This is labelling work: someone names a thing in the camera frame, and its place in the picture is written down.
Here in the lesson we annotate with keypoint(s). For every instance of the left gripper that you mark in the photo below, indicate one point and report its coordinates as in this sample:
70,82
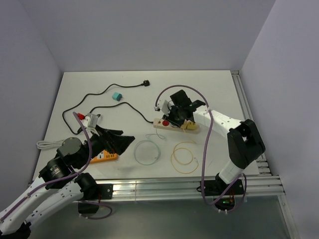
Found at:
113,140

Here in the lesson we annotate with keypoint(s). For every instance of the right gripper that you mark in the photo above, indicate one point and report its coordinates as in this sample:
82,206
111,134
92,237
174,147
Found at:
169,117

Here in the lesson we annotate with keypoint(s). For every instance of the small yellow plug adapter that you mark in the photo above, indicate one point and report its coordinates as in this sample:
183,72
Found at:
192,126

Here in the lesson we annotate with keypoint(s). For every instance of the small teal plug adapter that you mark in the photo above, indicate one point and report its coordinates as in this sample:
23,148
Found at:
117,96

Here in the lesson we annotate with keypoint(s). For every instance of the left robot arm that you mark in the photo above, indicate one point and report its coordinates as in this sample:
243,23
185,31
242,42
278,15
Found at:
62,181

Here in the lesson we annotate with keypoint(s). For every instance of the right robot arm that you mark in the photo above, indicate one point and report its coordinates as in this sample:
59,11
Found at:
243,138

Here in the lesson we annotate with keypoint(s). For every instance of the beige red power strip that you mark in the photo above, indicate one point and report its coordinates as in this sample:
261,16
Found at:
164,124

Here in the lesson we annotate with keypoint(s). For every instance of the orange power strip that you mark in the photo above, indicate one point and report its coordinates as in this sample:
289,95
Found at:
104,156

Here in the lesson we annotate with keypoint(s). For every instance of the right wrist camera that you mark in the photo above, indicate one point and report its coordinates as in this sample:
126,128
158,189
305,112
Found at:
163,106

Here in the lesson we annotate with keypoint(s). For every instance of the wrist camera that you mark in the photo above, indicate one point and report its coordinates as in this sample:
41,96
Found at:
163,106
89,121

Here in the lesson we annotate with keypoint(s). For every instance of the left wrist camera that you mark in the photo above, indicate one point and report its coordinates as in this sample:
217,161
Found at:
89,121

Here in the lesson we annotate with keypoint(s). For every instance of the aluminium front rail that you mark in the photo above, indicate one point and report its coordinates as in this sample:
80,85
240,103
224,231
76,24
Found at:
183,188

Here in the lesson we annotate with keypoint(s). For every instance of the aluminium rail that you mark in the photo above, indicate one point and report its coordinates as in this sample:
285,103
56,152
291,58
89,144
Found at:
263,166
183,188

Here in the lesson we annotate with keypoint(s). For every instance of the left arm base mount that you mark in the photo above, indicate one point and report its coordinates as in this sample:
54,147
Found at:
90,204

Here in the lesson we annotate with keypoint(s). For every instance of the aluminium right rail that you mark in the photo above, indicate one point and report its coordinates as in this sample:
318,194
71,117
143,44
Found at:
263,166

